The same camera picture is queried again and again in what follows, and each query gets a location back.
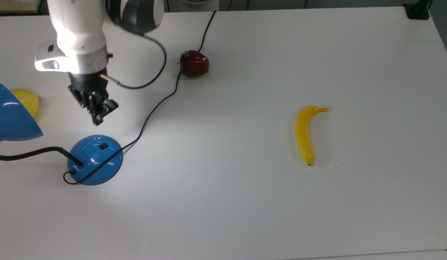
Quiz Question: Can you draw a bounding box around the yellow toy banana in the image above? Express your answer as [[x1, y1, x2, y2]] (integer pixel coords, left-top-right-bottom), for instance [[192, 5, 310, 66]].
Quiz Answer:
[[295, 105, 329, 167]]

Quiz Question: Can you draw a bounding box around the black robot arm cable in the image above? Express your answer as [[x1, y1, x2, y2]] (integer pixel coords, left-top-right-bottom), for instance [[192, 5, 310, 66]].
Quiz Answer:
[[100, 34, 168, 90]]

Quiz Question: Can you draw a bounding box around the black clamp mount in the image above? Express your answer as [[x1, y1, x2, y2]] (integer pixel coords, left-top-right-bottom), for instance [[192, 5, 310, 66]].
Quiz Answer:
[[404, 0, 431, 20]]

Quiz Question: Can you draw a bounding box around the dark red toy apple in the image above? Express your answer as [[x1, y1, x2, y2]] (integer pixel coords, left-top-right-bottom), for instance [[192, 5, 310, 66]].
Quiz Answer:
[[179, 50, 210, 78]]

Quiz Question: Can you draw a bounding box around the thin black lamp cable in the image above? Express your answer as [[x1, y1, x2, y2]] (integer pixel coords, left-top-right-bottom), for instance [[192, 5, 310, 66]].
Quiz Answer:
[[63, 10, 217, 185]]

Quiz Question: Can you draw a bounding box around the yellow striped toy melon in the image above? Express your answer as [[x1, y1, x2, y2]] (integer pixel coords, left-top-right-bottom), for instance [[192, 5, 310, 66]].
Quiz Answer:
[[10, 88, 40, 118]]

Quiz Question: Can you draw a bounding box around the tan cardboard box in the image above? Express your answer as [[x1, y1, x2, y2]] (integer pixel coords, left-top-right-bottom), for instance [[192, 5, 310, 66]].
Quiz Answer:
[[0, 0, 41, 16]]

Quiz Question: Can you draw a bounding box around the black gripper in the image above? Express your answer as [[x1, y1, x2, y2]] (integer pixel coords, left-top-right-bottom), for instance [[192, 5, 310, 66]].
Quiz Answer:
[[67, 65, 119, 126]]

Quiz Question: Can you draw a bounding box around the blue desk lamp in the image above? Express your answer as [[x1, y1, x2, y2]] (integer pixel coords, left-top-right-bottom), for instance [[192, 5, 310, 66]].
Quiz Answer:
[[0, 84, 123, 186]]

